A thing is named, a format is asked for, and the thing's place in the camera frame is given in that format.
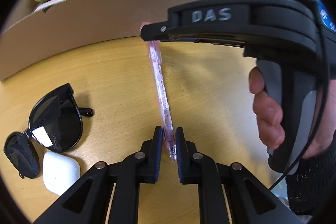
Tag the person's right hand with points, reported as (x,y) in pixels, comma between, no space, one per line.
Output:
(269,116)

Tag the pink translucent pen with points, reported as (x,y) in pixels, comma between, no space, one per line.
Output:
(163,103)

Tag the white earbuds case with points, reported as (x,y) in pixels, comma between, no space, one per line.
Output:
(59,172)

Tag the black sunglasses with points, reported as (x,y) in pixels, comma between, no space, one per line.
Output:
(55,123)

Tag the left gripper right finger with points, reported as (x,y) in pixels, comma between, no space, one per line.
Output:
(189,169)

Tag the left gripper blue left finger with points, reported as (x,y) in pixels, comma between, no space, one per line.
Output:
(150,165)

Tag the brown cardboard box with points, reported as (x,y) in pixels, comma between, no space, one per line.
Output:
(29,36)

